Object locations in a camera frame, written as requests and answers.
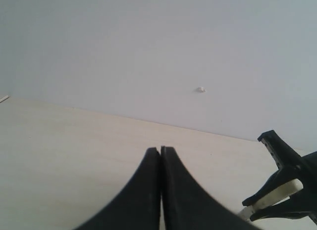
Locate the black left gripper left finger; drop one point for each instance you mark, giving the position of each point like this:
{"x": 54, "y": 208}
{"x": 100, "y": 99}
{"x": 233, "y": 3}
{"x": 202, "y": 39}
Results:
{"x": 137, "y": 205}

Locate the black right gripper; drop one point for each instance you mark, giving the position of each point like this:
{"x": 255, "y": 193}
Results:
{"x": 301, "y": 204}

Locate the wooden paint brush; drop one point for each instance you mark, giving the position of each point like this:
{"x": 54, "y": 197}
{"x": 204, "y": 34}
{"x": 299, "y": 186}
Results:
{"x": 275, "y": 196}

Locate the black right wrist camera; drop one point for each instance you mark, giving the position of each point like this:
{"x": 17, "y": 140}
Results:
{"x": 280, "y": 151}

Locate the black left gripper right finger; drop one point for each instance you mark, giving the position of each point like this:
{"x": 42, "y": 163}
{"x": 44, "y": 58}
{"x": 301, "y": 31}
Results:
{"x": 186, "y": 205}

